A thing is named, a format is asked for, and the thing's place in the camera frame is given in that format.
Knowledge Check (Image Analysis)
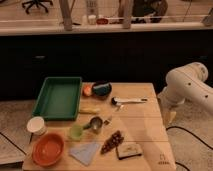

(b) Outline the black cable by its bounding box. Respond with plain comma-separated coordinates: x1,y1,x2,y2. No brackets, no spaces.
165,125,213,171
0,131,34,155

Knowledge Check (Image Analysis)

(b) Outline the blue grey cloth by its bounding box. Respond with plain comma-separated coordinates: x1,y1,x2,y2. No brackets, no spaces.
69,142,100,166

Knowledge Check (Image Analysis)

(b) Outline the metal measuring cup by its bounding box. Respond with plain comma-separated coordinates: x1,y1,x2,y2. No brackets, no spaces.
83,116,103,134

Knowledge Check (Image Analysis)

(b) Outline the black cable right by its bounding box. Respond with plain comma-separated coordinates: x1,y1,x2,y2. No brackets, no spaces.
165,125,213,171

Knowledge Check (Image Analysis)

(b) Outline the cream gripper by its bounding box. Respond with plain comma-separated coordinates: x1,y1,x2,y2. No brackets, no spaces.
161,106,176,127

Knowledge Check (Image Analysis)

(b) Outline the green plastic cup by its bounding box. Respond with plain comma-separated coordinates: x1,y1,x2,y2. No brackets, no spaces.
68,124,83,141

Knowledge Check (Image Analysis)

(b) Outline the dark teal bowl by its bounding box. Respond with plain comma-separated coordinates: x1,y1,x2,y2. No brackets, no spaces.
92,81,112,99

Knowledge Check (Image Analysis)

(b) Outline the small orange ball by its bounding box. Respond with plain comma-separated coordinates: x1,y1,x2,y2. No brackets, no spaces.
83,85,93,97

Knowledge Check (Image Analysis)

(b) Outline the black office chair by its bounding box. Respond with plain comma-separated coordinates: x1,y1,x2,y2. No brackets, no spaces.
22,0,53,14

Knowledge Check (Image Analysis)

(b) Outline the brown grape bunch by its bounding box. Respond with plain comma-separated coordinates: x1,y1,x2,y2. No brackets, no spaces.
100,131,124,154

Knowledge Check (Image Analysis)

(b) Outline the red item on ledge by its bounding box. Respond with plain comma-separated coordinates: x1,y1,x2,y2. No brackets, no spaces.
96,18,109,25

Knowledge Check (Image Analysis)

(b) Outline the white cup on ledge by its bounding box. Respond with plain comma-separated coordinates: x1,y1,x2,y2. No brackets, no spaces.
88,15,97,25

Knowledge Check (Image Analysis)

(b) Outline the orange bowl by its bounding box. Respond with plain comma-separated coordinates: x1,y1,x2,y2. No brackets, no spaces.
32,133,64,167

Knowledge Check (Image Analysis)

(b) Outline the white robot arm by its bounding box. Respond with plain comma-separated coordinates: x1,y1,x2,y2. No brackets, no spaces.
157,62,213,126

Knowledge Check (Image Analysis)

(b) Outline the black cable left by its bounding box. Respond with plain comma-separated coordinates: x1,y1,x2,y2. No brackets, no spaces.
0,131,34,155

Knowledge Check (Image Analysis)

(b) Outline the green plastic tray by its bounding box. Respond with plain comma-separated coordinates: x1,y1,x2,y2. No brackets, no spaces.
33,77,82,121

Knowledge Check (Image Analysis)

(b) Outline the white paper cup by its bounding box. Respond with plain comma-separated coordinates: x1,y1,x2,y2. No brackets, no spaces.
27,116,46,135

